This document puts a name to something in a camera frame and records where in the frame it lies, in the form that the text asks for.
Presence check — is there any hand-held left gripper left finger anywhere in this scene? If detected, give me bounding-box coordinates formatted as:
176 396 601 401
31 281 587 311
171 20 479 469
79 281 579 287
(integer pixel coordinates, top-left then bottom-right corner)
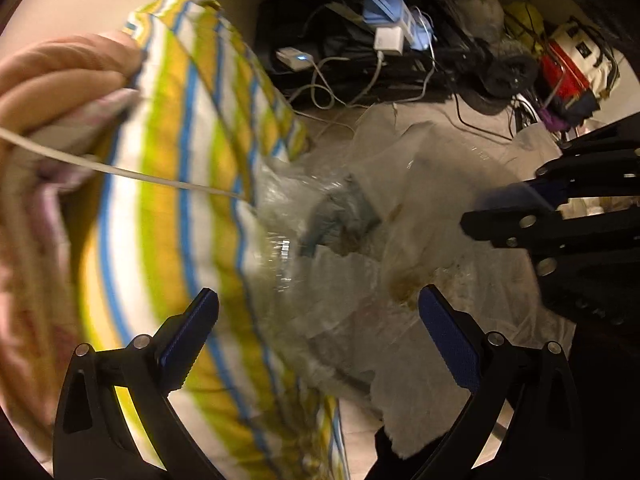
52 287 221 480

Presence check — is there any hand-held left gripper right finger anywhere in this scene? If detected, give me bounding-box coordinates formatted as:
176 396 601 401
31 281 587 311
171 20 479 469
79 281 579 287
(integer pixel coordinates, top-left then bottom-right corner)
418 284 586 480

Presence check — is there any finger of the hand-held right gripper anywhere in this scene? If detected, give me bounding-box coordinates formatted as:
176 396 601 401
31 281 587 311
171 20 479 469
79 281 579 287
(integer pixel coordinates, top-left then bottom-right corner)
460 210 640 286
527 115 640 209

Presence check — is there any large clear plastic bag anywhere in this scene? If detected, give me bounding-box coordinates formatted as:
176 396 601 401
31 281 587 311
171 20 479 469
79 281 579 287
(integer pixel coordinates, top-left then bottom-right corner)
350 102 576 461

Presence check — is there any white plastic bag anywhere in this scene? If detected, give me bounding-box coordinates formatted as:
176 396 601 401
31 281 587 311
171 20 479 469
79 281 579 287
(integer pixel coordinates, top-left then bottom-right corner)
250 157 396 401

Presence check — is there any black wheeled object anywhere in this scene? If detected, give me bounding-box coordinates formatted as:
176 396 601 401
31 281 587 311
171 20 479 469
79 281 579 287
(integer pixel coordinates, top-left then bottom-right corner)
480 52 541 98

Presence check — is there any red and white bag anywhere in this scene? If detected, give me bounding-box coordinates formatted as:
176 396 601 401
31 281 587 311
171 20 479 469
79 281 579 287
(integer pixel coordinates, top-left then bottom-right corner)
542 22 621 103

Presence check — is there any striped bed sheet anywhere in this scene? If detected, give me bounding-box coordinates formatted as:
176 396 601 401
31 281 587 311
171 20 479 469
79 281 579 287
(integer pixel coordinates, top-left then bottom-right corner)
80 0 351 480

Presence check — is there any yellow object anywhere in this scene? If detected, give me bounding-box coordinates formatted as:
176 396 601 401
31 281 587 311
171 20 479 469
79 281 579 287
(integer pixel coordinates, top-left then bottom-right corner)
505 2 546 51

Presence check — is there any grey furry slipper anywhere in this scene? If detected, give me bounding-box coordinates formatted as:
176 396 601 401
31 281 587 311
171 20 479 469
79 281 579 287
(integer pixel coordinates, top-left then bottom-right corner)
435 0 506 46

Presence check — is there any white charger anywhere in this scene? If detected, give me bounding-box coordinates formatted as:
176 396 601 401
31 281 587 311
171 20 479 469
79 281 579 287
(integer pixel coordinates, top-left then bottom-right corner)
374 27 407 57

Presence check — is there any blue power strip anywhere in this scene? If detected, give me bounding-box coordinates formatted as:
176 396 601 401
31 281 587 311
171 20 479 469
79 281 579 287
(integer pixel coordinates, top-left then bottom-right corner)
361 0 436 51

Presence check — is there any white adapter with light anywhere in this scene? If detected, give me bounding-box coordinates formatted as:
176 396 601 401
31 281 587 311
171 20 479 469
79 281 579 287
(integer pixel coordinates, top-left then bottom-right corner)
276 47 312 72

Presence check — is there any thin white cable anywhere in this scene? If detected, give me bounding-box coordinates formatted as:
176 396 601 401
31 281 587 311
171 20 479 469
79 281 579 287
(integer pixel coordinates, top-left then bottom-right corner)
0 127 251 201

